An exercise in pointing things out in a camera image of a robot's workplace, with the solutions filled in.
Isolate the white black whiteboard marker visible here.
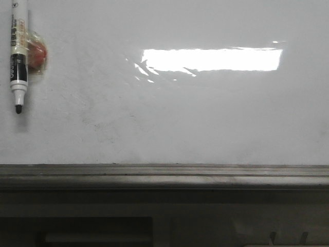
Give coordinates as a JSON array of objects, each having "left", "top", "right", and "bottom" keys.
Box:
[{"left": 10, "top": 0, "right": 28, "bottom": 114}]

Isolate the white whiteboard surface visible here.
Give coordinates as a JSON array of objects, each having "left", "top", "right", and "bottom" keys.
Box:
[{"left": 1, "top": 1, "right": 328, "bottom": 165}]

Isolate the grey metal whiteboard frame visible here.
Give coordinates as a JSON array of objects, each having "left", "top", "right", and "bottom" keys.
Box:
[{"left": 1, "top": 164, "right": 328, "bottom": 190}]

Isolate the red round magnet taped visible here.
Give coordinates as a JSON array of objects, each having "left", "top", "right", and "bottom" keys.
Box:
[{"left": 26, "top": 30, "right": 48, "bottom": 75}]

